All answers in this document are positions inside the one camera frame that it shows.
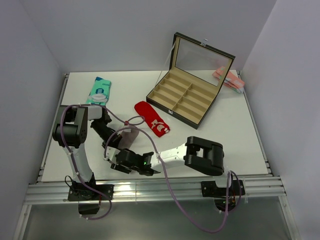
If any black compartment display box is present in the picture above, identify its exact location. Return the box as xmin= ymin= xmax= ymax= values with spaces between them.
xmin=146 ymin=32 xmax=236 ymax=129

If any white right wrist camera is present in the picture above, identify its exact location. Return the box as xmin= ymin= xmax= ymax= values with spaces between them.
xmin=103 ymin=146 xmax=120 ymax=164

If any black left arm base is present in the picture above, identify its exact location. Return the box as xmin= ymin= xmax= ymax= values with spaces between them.
xmin=67 ymin=184 xmax=114 ymax=215

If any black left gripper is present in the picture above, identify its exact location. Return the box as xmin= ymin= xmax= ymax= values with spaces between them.
xmin=91 ymin=120 xmax=123 ymax=150

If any aluminium front rail frame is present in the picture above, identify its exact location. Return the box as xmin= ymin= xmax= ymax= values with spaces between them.
xmin=12 ymin=71 xmax=301 ymax=240

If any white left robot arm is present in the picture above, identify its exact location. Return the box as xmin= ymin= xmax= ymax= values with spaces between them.
xmin=52 ymin=105 xmax=123 ymax=200

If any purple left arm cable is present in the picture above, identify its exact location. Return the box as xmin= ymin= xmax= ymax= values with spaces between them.
xmin=59 ymin=104 xmax=146 ymax=221

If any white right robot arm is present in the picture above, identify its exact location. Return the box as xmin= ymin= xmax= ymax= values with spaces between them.
xmin=107 ymin=136 xmax=234 ymax=195

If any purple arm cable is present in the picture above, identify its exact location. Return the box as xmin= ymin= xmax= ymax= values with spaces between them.
xmin=59 ymin=104 xmax=146 ymax=221
xmin=103 ymin=127 xmax=243 ymax=234

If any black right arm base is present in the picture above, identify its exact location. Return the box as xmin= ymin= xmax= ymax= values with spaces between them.
xmin=200 ymin=179 xmax=246 ymax=212

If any red sock with white print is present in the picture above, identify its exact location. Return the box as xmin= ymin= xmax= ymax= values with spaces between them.
xmin=134 ymin=101 xmax=170 ymax=138

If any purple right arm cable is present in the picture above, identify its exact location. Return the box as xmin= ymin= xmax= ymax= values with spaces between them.
xmin=103 ymin=127 xmax=243 ymax=234

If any pink patterned sock pair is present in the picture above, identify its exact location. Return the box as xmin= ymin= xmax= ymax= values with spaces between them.
xmin=212 ymin=66 xmax=245 ymax=94

